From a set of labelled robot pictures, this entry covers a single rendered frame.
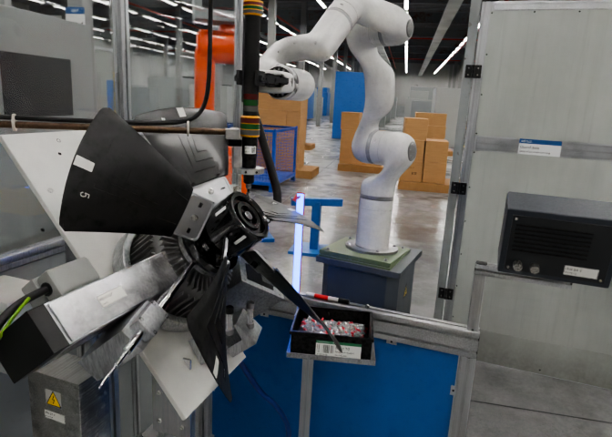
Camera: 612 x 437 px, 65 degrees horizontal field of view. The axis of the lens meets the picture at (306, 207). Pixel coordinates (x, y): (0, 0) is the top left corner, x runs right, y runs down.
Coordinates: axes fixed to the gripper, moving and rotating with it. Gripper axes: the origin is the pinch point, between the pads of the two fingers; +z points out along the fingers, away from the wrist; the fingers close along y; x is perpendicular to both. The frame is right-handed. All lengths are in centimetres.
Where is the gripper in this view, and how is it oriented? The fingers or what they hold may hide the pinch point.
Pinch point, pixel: (250, 77)
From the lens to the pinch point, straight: 109.7
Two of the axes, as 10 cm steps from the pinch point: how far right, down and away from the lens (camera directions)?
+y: -9.4, -1.2, 3.3
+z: -3.4, 1.8, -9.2
